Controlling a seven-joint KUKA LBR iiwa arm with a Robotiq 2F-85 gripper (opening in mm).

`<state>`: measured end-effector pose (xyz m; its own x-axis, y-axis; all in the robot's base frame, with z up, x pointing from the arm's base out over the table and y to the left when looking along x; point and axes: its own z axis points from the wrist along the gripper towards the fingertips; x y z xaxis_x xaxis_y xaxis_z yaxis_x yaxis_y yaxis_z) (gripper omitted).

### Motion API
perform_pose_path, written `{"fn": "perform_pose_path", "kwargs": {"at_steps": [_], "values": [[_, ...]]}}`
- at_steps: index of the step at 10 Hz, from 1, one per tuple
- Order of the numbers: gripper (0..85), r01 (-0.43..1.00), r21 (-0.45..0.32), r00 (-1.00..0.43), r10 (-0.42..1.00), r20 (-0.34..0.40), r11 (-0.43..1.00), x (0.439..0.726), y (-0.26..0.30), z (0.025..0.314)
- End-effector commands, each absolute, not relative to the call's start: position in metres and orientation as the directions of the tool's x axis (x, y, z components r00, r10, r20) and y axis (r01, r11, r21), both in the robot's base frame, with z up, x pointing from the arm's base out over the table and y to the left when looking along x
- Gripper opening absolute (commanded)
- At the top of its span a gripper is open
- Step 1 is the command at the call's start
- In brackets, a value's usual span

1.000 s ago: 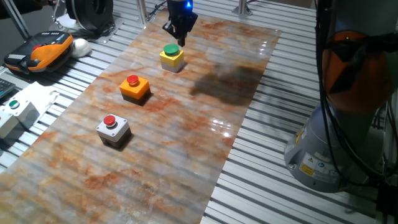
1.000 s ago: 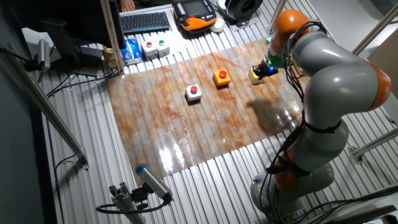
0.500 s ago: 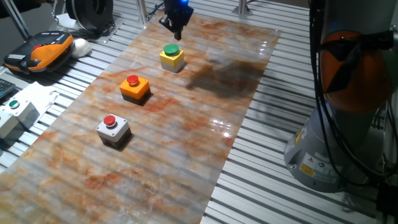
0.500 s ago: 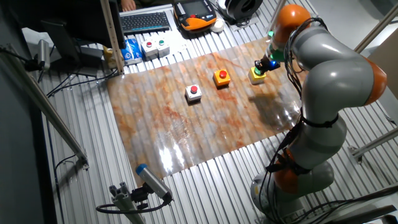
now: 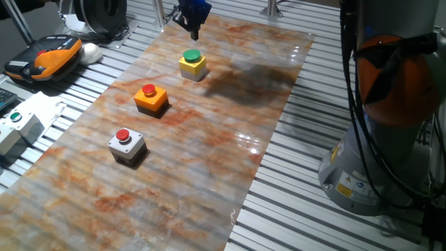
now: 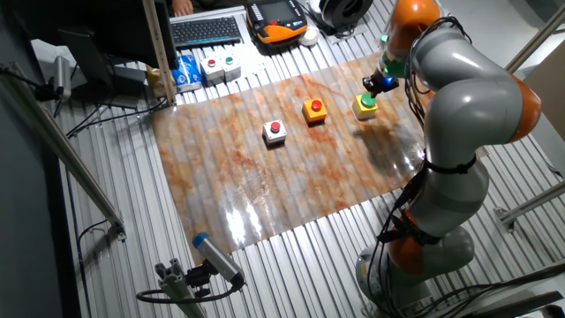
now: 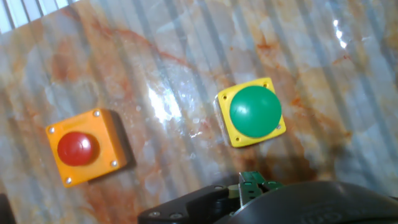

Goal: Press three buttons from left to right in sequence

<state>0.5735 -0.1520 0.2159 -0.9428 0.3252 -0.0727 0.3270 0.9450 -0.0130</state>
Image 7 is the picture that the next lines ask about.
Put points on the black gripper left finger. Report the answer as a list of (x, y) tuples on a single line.
[(192, 208)]

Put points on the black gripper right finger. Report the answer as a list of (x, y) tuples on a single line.
[(256, 186)]

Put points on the green button yellow box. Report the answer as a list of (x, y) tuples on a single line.
[(253, 112)]

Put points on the red button orange box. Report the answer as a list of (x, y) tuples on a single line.
[(81, 147)]

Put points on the marble pattern mat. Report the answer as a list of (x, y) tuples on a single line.
[(186, 62)]

